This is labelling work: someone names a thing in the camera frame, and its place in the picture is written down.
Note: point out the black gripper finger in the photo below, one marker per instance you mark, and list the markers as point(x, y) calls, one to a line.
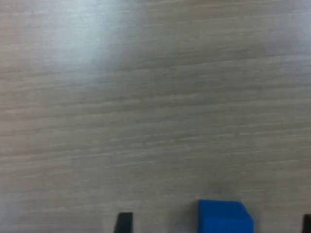
point(307, 224)
point(124, 223)

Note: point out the blue cube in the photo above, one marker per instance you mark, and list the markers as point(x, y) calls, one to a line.
point(223, 218)

